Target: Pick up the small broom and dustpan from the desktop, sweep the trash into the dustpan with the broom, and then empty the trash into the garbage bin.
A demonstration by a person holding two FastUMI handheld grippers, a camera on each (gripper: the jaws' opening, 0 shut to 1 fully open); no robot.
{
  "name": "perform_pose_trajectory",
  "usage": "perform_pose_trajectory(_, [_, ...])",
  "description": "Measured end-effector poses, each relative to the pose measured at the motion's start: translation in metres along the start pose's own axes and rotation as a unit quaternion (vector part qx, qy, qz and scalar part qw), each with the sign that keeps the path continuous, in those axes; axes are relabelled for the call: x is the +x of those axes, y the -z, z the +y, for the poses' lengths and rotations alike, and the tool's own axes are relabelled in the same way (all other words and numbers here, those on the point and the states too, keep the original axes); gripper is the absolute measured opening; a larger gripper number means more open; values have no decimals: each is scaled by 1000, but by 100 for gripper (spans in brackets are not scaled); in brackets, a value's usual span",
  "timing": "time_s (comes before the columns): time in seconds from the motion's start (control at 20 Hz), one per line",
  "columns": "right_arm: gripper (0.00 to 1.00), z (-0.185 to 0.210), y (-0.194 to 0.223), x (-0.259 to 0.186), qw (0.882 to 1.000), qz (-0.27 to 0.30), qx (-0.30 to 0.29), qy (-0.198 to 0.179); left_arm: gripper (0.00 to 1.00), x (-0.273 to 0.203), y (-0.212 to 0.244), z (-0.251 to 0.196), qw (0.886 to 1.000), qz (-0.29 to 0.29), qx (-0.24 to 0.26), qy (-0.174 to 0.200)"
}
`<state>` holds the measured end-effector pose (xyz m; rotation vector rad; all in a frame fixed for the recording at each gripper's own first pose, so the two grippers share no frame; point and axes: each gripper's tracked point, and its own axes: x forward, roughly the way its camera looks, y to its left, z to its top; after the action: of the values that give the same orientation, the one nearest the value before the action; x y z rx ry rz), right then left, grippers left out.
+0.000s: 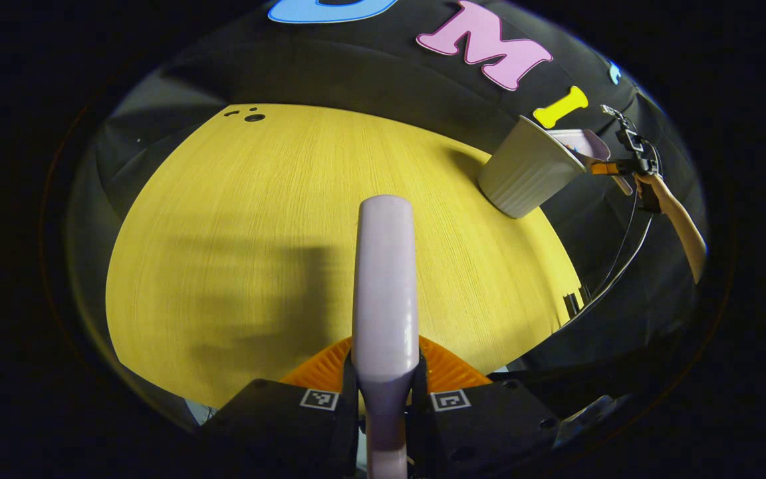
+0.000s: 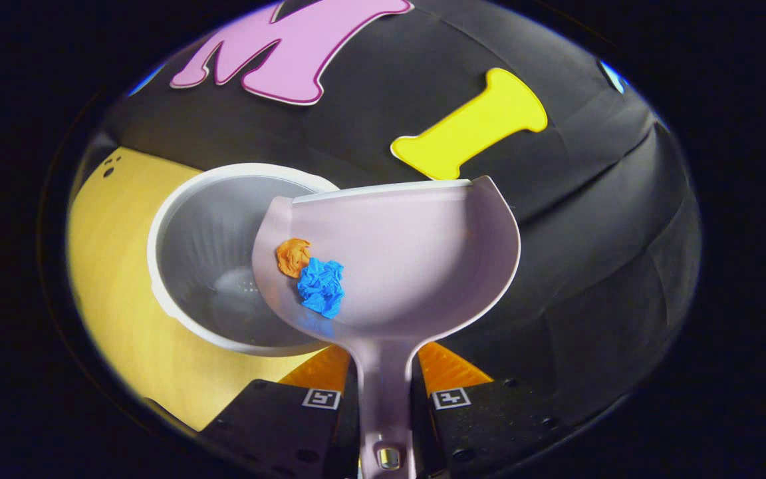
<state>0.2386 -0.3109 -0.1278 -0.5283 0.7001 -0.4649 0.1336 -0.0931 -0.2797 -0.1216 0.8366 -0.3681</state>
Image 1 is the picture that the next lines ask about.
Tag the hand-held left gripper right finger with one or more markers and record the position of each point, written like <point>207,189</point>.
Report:
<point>483,429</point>

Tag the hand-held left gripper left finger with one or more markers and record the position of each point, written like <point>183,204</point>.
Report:
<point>290,426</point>

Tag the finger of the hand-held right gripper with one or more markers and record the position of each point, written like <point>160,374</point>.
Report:
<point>606,168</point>

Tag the lilac plastic dustpan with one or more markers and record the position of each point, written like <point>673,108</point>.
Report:
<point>582,143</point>

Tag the grey ribbed garbage bin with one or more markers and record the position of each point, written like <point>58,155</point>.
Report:
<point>529,173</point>

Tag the yellow wooden desktop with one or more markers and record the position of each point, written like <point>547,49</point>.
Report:
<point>256,233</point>

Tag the dark shiny object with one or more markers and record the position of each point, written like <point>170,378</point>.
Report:
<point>586,416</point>

